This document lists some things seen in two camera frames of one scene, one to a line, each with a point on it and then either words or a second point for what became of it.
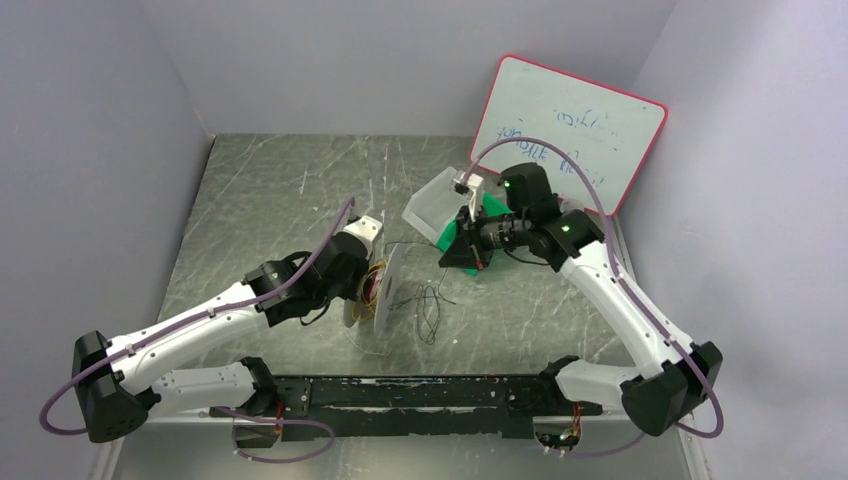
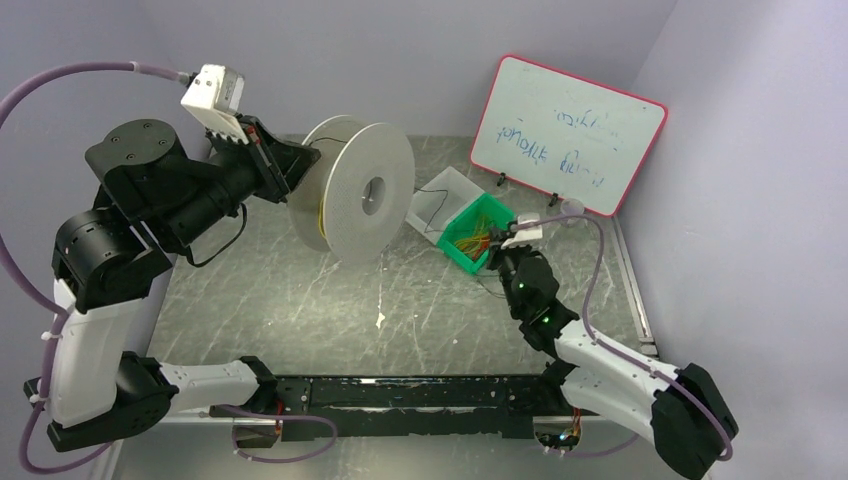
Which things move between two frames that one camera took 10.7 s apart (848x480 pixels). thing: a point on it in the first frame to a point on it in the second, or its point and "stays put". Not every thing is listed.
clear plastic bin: x=433 y=208 stays put
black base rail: x=350 y=407 stays put
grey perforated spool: x=388 y=275 to x=358 y=200
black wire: x=427 y=301 to x=436 y=211
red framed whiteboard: x=594 y=139 stays put
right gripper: x=471 y=240 to x=502 y=249
